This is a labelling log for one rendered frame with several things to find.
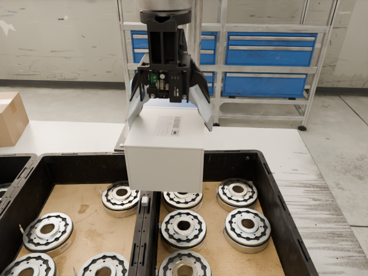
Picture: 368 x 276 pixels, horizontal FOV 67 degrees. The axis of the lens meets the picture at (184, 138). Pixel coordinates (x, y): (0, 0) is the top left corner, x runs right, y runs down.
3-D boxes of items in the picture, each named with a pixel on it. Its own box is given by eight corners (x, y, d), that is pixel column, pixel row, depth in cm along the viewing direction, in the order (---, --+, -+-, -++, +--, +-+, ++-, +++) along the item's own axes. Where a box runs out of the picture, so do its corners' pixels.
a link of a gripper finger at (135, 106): (109, 133, 46) (136, 91, 41) (118, 116, 51) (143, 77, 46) (125, 143, 47) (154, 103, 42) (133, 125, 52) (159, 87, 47)
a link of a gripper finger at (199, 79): (194, 113, 47) (164, 72, 44) (194, 108, 49) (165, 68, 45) (217, 99, 46) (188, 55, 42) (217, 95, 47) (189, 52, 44)
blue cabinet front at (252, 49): (222, 95, 256) (227, 31, 226) (302, 97, 252) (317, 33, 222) (222, 96, 254) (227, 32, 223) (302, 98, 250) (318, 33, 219)
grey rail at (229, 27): (121, 27, 236) (121, 22, 233) (326, 30, 226) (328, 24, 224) (118, 30, 227) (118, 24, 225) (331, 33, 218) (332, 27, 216)
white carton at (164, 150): (149, 128, 63) (147, 91, 58) (202, 130, 62) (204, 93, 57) (129, 190, 46) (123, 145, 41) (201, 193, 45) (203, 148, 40)
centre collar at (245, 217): (234, 217, 65) (234, 215, 64) (255, 216, 65) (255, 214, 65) (239, 234, 60) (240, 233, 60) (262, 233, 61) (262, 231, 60)
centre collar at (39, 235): (40, 222, 63) (39, 220, 63) (62, 220, 64) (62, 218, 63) (32, 240, 59) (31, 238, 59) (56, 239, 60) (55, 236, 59)
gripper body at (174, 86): (138, 105, 41) (130, 17, 34) (148, 83, 48) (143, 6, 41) (190, 107, 40) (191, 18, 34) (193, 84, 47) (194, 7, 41)
